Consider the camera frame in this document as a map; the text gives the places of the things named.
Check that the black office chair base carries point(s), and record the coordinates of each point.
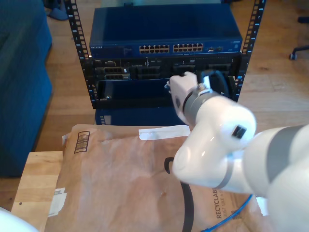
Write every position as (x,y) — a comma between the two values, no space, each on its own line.
(299,49)

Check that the blue network switch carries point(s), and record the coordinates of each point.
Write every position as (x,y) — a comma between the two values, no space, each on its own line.
(144,29)

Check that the black empty rack tray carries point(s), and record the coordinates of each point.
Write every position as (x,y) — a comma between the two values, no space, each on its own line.
(135,91)

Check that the grey slipper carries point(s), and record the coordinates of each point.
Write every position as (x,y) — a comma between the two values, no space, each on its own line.
(58,14)

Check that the dark blue base box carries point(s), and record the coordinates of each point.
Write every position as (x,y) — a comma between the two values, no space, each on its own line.
(135,116)

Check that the brown paper mailer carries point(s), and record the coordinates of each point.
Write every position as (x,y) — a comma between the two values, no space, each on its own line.
(108,181)

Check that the black rack server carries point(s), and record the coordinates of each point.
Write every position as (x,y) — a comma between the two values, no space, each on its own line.
(135,70)

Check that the black server rack frame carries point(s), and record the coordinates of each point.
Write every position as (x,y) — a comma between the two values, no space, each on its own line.
(77,36)

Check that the blue sofa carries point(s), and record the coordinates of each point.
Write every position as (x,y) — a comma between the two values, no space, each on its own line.
(21,96)

